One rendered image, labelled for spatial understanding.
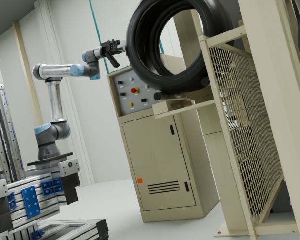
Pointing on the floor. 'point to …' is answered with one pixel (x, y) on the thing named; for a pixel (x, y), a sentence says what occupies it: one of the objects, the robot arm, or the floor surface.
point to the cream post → (211, 126)
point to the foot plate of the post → (223, 231)
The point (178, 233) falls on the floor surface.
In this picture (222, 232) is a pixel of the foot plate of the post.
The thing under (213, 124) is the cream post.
